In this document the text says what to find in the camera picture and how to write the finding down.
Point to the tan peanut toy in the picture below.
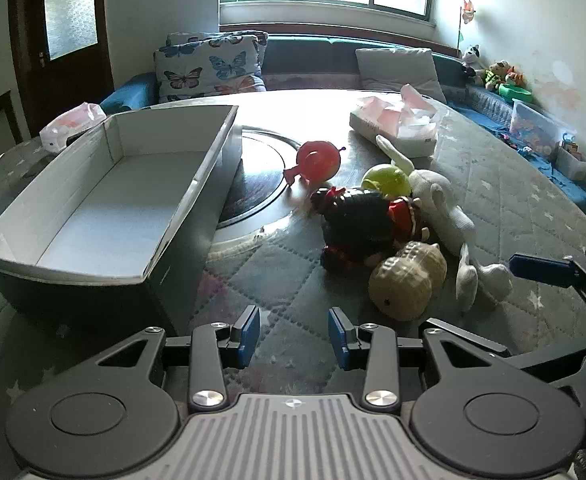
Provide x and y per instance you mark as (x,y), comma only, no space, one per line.
(402,286)

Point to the black-haired doll figure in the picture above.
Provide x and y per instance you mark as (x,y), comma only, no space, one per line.
(362,227)

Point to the flower toy on stick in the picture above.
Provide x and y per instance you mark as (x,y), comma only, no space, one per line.
(466,15)

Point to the butterfly print pillow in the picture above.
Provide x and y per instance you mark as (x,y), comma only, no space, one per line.
(191,66)

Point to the clear plastic storage bin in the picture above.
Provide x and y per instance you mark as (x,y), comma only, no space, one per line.
(542,132)

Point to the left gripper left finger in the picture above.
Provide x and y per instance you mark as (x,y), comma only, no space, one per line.
(215,347)

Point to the round induction cooktop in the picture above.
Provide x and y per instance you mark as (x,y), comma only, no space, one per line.
(260,203)

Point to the pink tissue pack far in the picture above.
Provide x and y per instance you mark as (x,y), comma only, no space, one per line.
(56,134)

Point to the panda plush toy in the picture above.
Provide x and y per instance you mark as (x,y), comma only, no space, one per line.
(473,68)

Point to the blue sofa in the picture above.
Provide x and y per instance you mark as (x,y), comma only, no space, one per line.
(329,62)

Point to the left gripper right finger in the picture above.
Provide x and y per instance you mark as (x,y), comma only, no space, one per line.
(372,348)

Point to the white plush rabbit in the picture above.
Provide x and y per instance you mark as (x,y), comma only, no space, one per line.
(455,230)

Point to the green alien toy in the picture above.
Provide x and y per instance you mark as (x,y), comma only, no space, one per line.
(387,179)

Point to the grey cushion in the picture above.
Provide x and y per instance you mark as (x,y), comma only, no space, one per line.
(389,69)

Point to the red rubber toy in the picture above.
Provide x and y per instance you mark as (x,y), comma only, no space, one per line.
(316,162)

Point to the green bowl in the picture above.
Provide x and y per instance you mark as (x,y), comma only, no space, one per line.
(512,93)

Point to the small white container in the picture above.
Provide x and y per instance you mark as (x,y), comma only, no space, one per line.
(570,162)

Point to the dark wooden door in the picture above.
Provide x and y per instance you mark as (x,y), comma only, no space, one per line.
(60,56)

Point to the small stuffed toys pile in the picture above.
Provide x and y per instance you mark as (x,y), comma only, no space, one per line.
(502,73)

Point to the grey cardboard box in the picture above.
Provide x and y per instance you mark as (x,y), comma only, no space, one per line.
(117,227)

